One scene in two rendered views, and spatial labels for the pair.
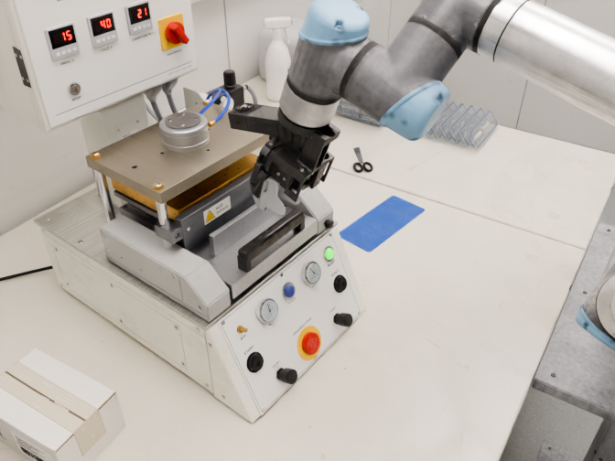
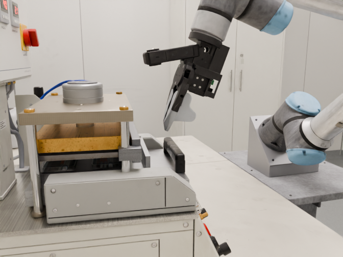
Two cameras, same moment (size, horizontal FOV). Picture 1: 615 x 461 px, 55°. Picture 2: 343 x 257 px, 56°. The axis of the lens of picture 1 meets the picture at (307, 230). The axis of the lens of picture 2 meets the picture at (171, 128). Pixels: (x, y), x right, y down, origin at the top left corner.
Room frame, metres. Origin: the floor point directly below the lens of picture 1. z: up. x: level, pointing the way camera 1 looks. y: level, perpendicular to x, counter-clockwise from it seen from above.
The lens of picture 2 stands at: (0.32, 0.57, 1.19)
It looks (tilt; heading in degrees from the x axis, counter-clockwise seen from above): 12 degrees down; 312
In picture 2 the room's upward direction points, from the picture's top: straight up
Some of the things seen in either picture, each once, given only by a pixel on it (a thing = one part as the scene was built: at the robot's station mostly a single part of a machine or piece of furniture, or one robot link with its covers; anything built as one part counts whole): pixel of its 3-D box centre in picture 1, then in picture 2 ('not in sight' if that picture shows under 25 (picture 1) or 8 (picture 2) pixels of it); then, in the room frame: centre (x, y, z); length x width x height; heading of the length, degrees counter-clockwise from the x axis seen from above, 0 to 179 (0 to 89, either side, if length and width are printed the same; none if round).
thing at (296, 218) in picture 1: (272, 238); (173, 153); (0.77, 0.06, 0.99); 0.15 x 0.02 x 0.04; 142
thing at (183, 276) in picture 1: (162, 265); (123, 193); (0.73, 0.23, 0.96); 0.25 x 0.05 x 0.07; 52
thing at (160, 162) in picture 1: (183, 144); (69, 112); (0.92, 0.22, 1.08); 0.31 x 0.24 x 0.13; 142
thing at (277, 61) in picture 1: (278, 58); not in sight; (1.76, 0.09, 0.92); 0.09 x 0.08 x 0.25; 102
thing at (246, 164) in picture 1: (192, 161); (85, 121); (0.89, 0.20, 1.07); 0.22 x 0.17 x 0.10; 142
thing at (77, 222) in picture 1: (185, 221); (72, 187); (0.90, 0.23, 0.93); 0.46 x 0.35 x 0.01; 52
